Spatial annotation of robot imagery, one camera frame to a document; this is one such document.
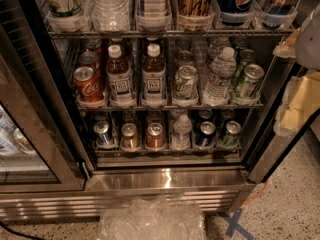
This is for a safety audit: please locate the shelf water bottle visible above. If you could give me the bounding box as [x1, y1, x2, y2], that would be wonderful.
[171, 114, 192, 150]
[91, 0, 130, 32]

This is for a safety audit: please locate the bottom shelf green can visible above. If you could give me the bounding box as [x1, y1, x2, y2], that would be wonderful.
[221, 121, 241, 146]

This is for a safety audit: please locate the blue tape cross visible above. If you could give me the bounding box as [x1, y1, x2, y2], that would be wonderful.
[218, 208, 254, 240]

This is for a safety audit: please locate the brown tea bottle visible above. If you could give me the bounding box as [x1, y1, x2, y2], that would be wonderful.
[106, 45, 135, 102]
[142, 44, 166, 101]

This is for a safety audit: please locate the front green white soda can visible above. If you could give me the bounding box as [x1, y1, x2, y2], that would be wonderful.
[174, 65, 198, 100]

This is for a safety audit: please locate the bottom shelf red can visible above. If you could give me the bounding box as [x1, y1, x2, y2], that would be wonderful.
[146, 123, 164, 148]

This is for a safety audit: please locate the green white soda can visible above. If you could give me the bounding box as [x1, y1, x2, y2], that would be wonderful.
[174, 65, 198, 100]
[175, 50, 194, 67]

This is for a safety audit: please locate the top shelf water bottle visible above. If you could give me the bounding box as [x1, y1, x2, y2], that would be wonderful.
[91, 0, 130, 32]

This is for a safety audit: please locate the bottom shelf blue can left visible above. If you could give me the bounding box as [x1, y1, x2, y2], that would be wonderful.
[94, 121, 114, 145]

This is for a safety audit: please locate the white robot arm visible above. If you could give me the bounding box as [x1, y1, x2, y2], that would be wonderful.
[273, 5, 320, 137]

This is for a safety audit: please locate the red coke can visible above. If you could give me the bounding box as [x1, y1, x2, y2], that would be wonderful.
[85, 39, 103, 56]
[73, 66, 103, 102]
[79, 51, 100, 70]

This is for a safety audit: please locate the clear plastic bag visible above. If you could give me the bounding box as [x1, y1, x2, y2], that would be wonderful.
[97, 197, 207, 240]

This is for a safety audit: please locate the left brown tea bottle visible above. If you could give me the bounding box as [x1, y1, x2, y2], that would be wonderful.
[106, 45, 135, 102]

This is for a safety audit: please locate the bottom shelf gold can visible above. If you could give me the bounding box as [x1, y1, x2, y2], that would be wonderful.
[121, 123, 139, 149]

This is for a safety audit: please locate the front clear water bottle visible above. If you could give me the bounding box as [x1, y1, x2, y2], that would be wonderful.
[204, 47, 237, 100]

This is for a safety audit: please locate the front green ginger ale can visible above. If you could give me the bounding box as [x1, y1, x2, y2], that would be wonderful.
[234, 64, 264, 99]

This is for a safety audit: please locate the green ginger ale can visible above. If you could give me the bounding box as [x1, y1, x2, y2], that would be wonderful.
[234, 64, 264, 99]
[233, 49, 256, 81]

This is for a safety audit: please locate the orange cable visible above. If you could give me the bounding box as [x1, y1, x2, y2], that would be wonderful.
[243, 179, 271, 206]

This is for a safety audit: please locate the glass fridge door left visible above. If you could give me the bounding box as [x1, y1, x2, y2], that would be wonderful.
[0, 23, 86, 194]

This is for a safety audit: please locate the stainless steel fridge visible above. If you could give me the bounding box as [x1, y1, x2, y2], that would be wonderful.
[0, 0, 319, 222]

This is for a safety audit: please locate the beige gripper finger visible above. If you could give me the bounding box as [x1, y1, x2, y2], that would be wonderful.
[273, 72, 320, 137]
[273, 29, 300, 58]

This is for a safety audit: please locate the bottom shelf water bottle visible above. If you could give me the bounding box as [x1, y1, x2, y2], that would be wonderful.
[171, 114, 192, 150]

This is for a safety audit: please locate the black cable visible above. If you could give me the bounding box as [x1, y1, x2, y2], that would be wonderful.
[0, 221, 44, 240]

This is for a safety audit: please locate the right brown tea bottle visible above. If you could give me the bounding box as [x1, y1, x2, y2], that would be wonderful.
[142, 44, 166, 101]

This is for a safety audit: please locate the bottom shelf dark blue can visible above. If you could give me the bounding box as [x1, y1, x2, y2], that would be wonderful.
[195, 121, 216, 147]

